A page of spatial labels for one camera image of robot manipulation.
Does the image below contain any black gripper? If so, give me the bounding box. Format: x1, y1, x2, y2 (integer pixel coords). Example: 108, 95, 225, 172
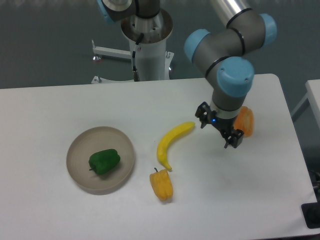
195, 101, 244, 149

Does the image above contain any green bell pepper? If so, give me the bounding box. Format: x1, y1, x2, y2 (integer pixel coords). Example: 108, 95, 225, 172
88, 148, 121, 175

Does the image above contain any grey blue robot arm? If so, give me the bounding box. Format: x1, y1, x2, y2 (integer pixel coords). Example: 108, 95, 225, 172
97, 0, 277, 148

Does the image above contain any yellow bell pepper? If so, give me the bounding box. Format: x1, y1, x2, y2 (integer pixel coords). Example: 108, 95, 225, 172
149, 167, 174, 201

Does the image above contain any beige round plate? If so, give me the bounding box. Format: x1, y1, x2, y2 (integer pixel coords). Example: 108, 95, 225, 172
66, 126, 135, 195

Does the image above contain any yellow banana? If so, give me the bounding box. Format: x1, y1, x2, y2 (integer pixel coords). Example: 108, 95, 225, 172
156, 121, 195, 171

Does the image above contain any white side table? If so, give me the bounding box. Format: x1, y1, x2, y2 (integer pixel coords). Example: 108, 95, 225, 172
290, 79, 320, 127

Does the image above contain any black device at edge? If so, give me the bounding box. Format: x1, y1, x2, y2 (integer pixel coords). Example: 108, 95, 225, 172
301, 202, 320, 229

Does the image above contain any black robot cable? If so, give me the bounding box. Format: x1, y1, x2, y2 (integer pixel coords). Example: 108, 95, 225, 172
132, 32, 145, 82

